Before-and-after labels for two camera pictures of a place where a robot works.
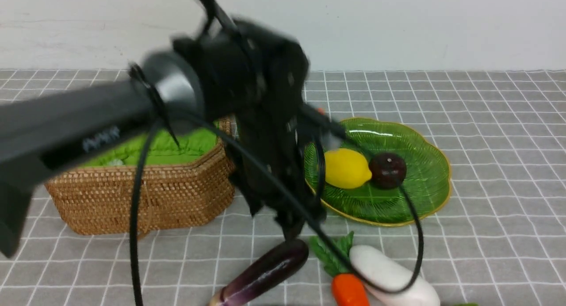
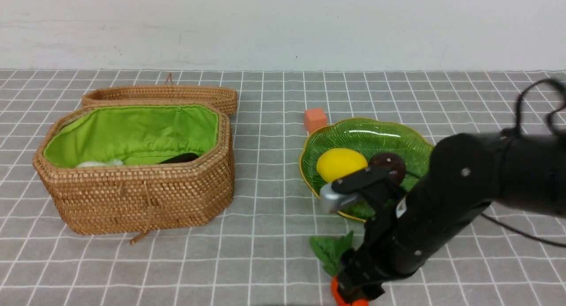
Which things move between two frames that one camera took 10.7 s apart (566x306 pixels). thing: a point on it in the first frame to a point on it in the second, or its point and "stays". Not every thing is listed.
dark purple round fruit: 388,170 stays
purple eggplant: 266,271 to 180,158
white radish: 386,272 to 112,162
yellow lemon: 346,169 stays
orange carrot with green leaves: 347,288 stays
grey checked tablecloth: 499,239 stays
